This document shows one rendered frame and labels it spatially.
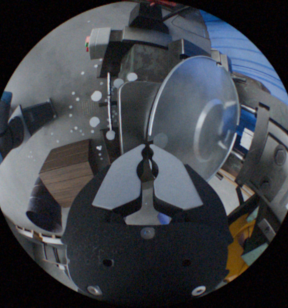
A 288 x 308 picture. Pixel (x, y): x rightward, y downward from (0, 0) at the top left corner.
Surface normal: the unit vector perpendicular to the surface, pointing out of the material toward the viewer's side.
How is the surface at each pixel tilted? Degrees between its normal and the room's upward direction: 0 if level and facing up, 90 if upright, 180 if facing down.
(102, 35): 0
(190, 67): 2
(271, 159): 90
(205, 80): 2
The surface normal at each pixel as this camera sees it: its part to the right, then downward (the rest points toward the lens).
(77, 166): 0.41, 0.47
